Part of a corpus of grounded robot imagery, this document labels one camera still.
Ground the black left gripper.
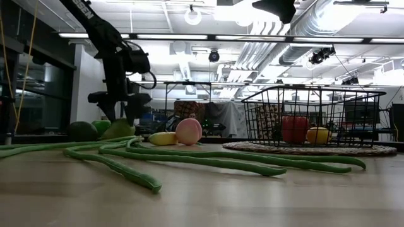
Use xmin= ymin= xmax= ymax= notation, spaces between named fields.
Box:
xmin=88 ymin=52 xmax=152 ymax=126

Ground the green pear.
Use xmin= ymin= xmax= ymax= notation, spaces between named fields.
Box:
xmin=100 ymin=118 xmax=137 ymax=141

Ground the bright green apple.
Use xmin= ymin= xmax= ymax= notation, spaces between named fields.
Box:
xmin=91 ymin=119 xmax=112 ymax=137

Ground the dark green avocado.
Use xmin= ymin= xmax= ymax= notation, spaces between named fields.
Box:
xmin=66 ymin=121 xmax=99 ymax=143

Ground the long green bean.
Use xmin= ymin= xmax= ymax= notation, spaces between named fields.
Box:
xmin=125 ymin=137 xmax=353 ymax=174
xmin=0 ymin=135 xmax=145 ymax=159
xmin=135 ymin=142 xmax=367 ymax=170
xmin=62 ymin=143 xmax=163 ymax=194
xmin=98 ymin=141 xmax=288 ymax=177

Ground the pink peach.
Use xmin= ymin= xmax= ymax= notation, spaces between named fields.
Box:
xmin=175 ymin=118 xmax=203 ymax=146

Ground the red bell pepper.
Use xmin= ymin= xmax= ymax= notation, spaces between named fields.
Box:
xmin=281 ymin=115 xmax=311 ymax=145

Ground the yellow lemon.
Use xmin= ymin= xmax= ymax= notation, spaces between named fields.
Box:
xmin=306 ymin=126 xmax=333 ymax=146

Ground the black ceiling spotlight cluster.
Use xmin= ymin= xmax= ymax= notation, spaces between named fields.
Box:
xmin=308 ymin=46 xmax=336 ymax=66

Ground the patterned tapestry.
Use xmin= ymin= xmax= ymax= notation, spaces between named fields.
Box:
xmin=173 ymin=100 xmax=206 ymax=127

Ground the overhead light bar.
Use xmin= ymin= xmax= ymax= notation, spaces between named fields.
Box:
xmin=58 ymin=31 xmax=404 ymax=45

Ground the small black ceiling fixture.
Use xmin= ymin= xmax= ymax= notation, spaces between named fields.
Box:
xmin=341 ymin=75 xmax=360 ymax=86

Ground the grey cloth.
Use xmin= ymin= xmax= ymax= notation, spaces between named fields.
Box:
xmin=205 ymin=101 xmax=250 ymax=138

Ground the black monitor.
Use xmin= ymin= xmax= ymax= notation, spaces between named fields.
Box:
xmin=343 ymin=100 xmax=381 ymax=125

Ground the round woven placemat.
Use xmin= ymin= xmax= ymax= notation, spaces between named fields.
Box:
xmin=222 ymin=141 xmax=398 ymax=157

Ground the black box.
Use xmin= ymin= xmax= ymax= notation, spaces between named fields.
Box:
xmin=391 ymin=103 xmax=404 ymax=143

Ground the black stand frame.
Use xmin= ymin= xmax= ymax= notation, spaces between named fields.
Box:
xmin=163 ymin=81 xmax=212 ymax=135

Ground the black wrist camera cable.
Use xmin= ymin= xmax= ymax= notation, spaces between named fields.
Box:
xmin=126 ymin=40 xmax=158 ymax=91

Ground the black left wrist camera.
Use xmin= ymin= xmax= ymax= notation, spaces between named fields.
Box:
xmin=124 ymin=49 xmax=152 ymax=75

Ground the black wire basket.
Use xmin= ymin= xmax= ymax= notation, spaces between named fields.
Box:
xmin=241 ymin=84 xmax=388 ymax=148

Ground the white ceiling ring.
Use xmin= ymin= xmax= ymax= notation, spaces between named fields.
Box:
xmin=184 ymin=8 xmax=203 ymax=26

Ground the yellow hanging cable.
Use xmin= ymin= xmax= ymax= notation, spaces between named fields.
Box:
xmin=0 ymin=0 xmax=40 ymax=133

